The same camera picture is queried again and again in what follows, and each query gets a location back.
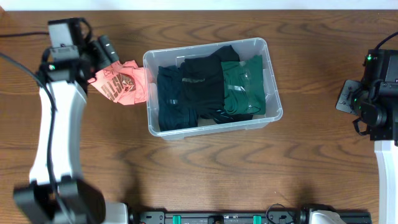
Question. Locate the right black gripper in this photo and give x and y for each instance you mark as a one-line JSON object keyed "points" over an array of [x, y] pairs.
{"points": [[348, 104]]}

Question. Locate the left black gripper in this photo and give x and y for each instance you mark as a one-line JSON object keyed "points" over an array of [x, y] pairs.
{"points": [[101, 56]]}

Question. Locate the coral orange shirt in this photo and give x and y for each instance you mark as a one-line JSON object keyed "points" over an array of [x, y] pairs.
{"points": [[123, 83]]}

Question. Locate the dark navy garment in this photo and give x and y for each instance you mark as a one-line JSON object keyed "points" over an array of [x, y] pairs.
{"points": [[173, 114]]}

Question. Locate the black garment with tape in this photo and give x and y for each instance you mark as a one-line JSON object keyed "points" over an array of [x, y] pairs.
{"points": [[202, 84]]}

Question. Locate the dark green garment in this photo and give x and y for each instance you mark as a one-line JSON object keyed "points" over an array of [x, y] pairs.
{"points": [[255, 87]]}

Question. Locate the black shirt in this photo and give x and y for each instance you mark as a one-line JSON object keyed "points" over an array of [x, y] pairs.
{"points": [[230, 53]]}

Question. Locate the clear plastic storage bin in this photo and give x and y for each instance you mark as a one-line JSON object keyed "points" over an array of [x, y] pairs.
{"points": [[246, 48]]}

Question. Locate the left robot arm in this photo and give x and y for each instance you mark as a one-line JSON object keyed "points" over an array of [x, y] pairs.
{"points": [[57, 192]]}

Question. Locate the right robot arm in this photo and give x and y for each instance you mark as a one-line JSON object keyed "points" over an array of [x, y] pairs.
{"points": [[373, 100]]}

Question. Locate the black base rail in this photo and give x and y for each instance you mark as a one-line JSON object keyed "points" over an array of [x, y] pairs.
{"points": [[275, 214]]}

